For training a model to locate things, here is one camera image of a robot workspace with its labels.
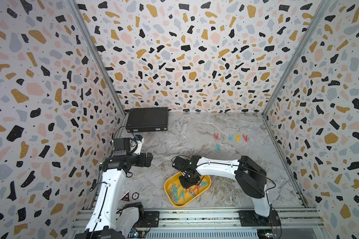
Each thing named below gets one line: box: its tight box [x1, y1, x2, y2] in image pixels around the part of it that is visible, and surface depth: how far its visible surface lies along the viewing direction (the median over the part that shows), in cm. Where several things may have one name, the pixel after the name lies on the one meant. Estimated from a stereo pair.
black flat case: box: [125, 107, 169, 133], surface depth 113 cm
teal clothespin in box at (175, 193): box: [173, 184, 180, 203], surface depth 83 cm
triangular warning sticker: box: [118, 190, 131, 203], surface depth 82 cm
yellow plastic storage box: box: [164, 171, 212, 208], surface depth 83 cm
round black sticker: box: [131, 192, 140, 201], surface depth 83 cm
